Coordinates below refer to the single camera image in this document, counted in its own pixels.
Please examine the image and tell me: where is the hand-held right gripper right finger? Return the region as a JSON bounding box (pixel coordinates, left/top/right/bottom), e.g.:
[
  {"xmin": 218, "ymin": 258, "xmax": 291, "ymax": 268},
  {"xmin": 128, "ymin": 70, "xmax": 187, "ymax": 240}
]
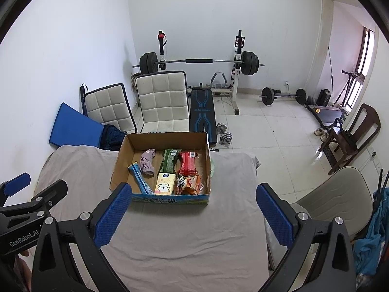
[{"xmin": 256, "ymin": 183, "xmax": 356, "ymax": 292}]

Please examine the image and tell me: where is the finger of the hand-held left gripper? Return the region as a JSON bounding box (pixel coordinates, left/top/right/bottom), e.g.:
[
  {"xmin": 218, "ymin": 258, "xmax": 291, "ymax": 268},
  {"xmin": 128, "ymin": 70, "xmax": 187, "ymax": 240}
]
[
  {"xmin": 0, "ymin": 173, "xmax": 31, "ymax": 204},
  {"xmin": 32, "ymin": 179, "xmax": 68, "ymax": 210}
]

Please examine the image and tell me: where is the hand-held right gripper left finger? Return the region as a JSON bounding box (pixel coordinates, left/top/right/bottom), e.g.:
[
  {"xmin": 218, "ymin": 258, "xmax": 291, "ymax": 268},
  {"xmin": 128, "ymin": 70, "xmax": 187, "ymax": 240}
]
[{"xmin": 32, "ymin": 182, "xmax": 133, "ymax": 292}]

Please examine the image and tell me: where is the long blue snack packet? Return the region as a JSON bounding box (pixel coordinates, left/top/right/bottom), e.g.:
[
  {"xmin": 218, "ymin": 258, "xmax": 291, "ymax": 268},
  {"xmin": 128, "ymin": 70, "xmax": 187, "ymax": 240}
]
[{"xmin": 128, "ymin": 163, "xmax": 154, "ymax": 194}]

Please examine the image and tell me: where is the cardboard box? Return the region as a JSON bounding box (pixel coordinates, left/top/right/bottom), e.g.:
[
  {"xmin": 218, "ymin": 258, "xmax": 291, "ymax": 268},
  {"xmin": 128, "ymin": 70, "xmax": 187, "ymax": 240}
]
[{"xmin": 110, "ymin": 131, "xmax": 212, "ymax": 206}]

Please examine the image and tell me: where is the yellow tissue pack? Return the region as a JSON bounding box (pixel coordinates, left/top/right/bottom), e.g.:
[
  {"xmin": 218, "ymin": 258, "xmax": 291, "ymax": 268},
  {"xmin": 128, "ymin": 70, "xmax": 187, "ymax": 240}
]
[{"xmin": 153, "ymin": 172, "xmax": 177, "ymax": 196}]

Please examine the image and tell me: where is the purple-grey cloth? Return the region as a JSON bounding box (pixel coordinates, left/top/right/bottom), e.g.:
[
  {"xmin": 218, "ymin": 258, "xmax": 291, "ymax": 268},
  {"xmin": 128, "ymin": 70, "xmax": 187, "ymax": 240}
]
[{"xmin": 140, "ymin": 148, "xmax": 156, "ymax": 176}]

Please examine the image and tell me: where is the green snack packet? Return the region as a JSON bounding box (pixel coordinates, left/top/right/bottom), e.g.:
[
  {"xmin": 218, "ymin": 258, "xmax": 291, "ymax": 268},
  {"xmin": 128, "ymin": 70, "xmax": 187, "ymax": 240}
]
[{"xmin": 158, "ymin": 149, "xmax": 181, "ymax": 175}]

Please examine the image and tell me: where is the orange panda snack packet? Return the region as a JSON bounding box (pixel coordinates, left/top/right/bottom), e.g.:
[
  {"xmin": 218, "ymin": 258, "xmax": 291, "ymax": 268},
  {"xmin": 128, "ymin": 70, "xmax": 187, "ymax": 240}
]
[{"xmin": 176, "ymin": 175, "xmax": 203, "ymax": 196}]

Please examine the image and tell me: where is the red snack packet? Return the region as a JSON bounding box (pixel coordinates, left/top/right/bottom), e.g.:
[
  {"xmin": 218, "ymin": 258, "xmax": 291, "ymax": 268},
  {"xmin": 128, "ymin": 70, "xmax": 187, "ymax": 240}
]
[{"xmin": 178, "ymin": 151, "xmax": 199, "ymax": 177}]

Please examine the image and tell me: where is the beige office chair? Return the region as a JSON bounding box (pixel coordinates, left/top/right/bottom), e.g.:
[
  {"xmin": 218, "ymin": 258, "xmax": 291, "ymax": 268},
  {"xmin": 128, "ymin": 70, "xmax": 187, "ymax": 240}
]
[{"xmin": 266, "ymin": 166, "xmax": 374, "ymax": 268}]

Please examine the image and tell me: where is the blue foam mat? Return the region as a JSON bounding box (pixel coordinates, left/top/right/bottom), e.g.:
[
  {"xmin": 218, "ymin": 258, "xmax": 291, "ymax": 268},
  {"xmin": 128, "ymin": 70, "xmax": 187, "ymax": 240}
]
[{"xmin": 49, "ymin": 102, "xmax": 105, "ymax": 149}]

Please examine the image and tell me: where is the dark blue cloth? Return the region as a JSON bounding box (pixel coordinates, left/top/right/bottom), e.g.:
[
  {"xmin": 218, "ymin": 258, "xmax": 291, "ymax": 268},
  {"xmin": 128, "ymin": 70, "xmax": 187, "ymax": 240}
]
[{"xmin": 102, "ymin": 125, "xmax": 128, "ymax": 151}]

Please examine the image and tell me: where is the black umbrella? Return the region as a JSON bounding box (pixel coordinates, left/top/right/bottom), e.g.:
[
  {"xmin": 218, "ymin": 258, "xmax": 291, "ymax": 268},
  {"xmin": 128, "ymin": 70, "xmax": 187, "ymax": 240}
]
[{"xmin": 80, "ymin": 83, "xmax": 89, "ymax": 118}]

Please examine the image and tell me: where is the tilted white padded chair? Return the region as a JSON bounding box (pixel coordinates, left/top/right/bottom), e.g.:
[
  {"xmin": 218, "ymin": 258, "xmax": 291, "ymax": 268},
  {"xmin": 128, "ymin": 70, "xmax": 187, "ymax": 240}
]
[{"xmin": 83, "ymin": 83, "xmax": 137, "ymax": 134}]

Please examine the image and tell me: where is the bright blue cloth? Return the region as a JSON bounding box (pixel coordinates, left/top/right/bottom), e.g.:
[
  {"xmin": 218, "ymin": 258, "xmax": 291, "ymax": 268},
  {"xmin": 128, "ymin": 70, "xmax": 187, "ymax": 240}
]
[{"xmin": 354, "ymin": 189, "xmax": 389, "ymax": 276}]

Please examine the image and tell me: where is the black bag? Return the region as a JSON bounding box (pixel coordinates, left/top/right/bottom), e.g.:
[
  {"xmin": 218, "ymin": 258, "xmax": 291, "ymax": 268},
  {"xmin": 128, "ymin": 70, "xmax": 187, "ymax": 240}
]
[{"xmin": 333, "ymin": 119, "xmax": 357, "ymax": 151}]

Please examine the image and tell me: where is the treadmill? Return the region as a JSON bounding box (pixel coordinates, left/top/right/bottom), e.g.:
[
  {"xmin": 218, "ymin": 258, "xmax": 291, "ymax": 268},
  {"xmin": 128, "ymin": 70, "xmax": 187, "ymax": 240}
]
[{"xmin": 305, "ymin": 103, "xmax": 348, "ymax": 130}]

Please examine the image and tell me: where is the short barbell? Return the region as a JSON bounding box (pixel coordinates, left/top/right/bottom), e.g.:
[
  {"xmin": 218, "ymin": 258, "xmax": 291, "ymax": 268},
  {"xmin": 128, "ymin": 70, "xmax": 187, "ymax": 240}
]
[{"xmin": 259, "ymin": 87, "xmax": 307, "ymax": 106}]

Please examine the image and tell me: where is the upright white padded chair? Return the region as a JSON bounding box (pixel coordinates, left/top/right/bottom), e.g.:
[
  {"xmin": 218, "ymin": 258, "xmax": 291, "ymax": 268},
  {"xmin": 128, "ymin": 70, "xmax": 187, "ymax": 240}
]
[{"xmin": 135, "ymin": 71, "xmax": 190, "ymax": 134}]

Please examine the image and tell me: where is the black and blue weight bench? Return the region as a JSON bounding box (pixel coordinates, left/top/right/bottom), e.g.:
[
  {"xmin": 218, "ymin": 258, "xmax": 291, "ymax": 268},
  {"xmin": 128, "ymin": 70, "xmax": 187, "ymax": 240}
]
[{"xmin": 188, "ymin": 87, "xmax": 218, "ymax": 146}]

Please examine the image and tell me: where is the white barbell rack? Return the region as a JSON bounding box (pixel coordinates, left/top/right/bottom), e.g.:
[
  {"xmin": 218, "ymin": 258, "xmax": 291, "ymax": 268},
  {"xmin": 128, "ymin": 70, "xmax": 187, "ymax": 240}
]
[{"xmin": 156, "ymin": 30, "xmax": 247, "ymax": 116}]

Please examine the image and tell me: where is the black speaker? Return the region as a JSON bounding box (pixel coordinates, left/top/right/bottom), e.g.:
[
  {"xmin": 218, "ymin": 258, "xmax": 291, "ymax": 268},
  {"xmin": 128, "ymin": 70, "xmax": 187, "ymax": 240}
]
[{"xmin": 318, "ymin": 89, "xmax": 332, "ymax": 106}]

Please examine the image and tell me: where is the dark wooden chair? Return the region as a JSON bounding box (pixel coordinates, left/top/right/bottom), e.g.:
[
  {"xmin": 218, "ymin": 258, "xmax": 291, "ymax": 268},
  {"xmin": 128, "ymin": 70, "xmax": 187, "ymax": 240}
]
[{"xmin": 318, "ymin": 103, "xmax": 382, "ymax": 175}]

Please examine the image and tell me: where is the black tripod stand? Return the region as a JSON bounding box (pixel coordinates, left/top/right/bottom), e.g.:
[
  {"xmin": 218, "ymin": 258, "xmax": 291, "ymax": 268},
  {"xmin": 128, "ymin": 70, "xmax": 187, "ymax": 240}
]
[{"xmin": 327, "ymin": 46, "xmax": 365, "ymax": 107}]

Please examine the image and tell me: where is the long barbell with black plates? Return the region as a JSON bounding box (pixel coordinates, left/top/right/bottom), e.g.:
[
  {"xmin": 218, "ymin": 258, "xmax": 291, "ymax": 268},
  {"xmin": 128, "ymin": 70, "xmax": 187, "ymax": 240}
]
[{"xmin": 132, "ymin": 51, "xmax": 265, "ymax": 76}]

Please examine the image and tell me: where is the window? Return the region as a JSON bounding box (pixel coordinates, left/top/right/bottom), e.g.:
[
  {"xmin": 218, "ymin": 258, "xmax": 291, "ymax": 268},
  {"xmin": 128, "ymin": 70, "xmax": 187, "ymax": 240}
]
[{"xmin": 355, "ymin": 26, "xmax": 377, "ymax": 110}]

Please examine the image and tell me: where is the grey handle exerciser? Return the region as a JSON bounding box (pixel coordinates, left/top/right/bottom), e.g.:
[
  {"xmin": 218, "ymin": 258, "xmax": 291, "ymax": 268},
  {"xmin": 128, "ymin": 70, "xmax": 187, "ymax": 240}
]
[{"xmin": 210, "ymin": 71, "xmax": 227, "ymax": 89}]

